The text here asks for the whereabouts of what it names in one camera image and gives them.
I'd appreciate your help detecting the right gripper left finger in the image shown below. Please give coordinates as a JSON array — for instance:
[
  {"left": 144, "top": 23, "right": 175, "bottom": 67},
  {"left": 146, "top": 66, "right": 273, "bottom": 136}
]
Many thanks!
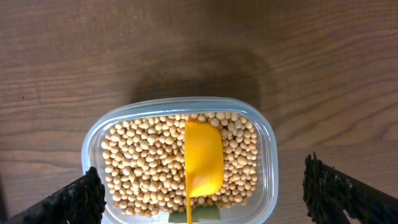
[{"left": 1, "top": 167, "right": 106, "bottom": 224}]

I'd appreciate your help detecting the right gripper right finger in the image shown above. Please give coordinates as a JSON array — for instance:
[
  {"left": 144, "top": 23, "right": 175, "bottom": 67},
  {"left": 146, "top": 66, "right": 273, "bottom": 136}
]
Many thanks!
[{"left": 303, "top": 154, "right": 397, "bottom": 224}]

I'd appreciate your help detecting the yellow measuring scoop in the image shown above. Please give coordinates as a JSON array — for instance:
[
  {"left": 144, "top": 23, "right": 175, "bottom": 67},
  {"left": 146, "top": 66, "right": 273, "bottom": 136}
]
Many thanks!
[{"left": 185, "top": 121, "right": 224, "bottom": 224}]

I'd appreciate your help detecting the pile of soybeans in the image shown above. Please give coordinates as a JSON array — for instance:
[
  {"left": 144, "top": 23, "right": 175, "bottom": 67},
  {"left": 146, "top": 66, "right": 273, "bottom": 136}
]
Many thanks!
[{"left": 101, "top": 112, "right": 258, "bottom": 217}]

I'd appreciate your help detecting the clear plastic container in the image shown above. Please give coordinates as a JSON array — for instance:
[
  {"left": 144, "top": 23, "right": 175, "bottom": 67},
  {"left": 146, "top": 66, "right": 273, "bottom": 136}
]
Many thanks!
[{"left": 81, "top": 96, "right": 279, "bottom": 224}]

